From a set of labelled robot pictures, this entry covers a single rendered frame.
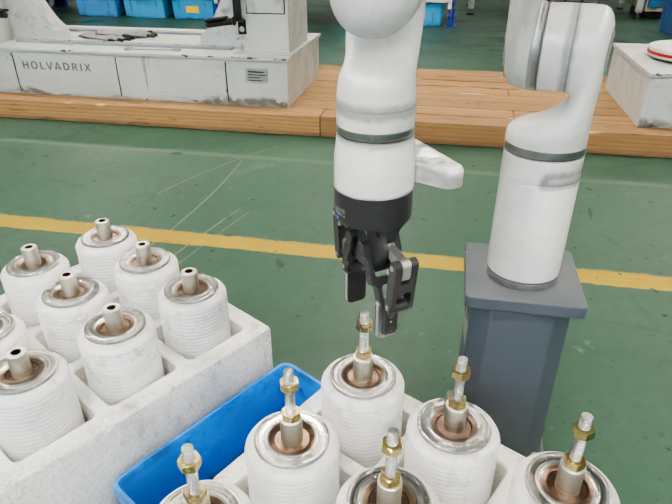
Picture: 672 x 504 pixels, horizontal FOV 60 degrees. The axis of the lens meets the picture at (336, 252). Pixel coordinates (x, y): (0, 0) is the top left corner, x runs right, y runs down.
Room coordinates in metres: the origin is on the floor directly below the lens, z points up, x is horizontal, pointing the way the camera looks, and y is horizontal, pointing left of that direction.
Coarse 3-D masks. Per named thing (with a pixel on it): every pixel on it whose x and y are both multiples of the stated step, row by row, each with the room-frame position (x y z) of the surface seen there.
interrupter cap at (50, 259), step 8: (16, 256) 0.78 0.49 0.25; (40, 256) 0.79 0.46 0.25; (48, 256) 0.79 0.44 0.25; (56, 256) 0.78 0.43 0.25; (8, 264) 0.76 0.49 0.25; (16, 264) 0.76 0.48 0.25; (24, 264) 0.77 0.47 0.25; (48, 264) 0.76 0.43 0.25; (56, 264) 0.76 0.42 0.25; (8, 272) 0.74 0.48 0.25; (16, 272) 0.74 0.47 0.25; (24, 272) 0.74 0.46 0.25; (32, 272) 0.74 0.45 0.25; (40, 272) 0.74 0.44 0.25
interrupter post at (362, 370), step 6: (354, 354) 0.52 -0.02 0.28; (372, 354) 0.52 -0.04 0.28; (354, 360) 0.51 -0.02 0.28; (360, 360) 0.51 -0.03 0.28; (366, 360) 0.51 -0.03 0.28; (372, 360) 0.51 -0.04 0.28; (354, 366) 0.51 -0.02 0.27; (360, 366) 0.50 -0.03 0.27; (366, 366) 0.50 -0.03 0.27; (372, 366) 0.51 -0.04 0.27; (354, 372) 0.51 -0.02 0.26; (360, 372) 0.50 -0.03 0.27; (366, 372) 0.50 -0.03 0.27; (372, 372) 0.51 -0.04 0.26; (354, 378) 0.51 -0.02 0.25; (360, 378) 0.50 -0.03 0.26; (366, 378) 0.50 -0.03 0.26
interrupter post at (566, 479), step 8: (560, 464) 0.37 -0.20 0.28; (560, 472) 0.36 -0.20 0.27; (568, 472) 0.36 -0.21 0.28; (576, 472) 0.35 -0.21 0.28; (584, 472) 0.36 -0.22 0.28; (560, 480) 0.36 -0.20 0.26; (568, 480) 0.35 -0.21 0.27; (576, 480) 0.35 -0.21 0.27; (560, 488) 0.36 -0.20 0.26; (568, 488) 0.35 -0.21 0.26; (576, 488) 0.35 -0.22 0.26; (568, 496) 0.35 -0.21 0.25
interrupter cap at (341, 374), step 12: (348, 360) 0.54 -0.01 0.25; (384, 360) 0.54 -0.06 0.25; (336, 372) 0.52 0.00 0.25; (348, 372) 0.52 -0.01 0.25; (384, 372) 0.52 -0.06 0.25; (336, 384) 0.50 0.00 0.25; (348, 384) 0.50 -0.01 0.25; (360, 384) 0.50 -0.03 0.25; (372, 384) 0.50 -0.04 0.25; (384, 384) 0.50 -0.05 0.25; (348, 396) 0.48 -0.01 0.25; (360, 396) 0.48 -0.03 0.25; (372, 396) 0.48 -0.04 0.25
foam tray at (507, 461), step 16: (320, 400) 0.55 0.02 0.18; (416, 400) 0.55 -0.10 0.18; (240, 464) 0.45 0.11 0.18; (352, 464) 0.45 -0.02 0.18; (384, 464) 0.45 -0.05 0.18; (400, 464) 0.46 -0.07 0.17; (496, 464) 0.46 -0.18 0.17; (512, 464) 0.45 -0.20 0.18; (224, 480) 0.43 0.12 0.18; (240, 480) 0.43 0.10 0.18; (496, 480) 0.45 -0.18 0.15; (496, 496) 0.41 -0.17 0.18
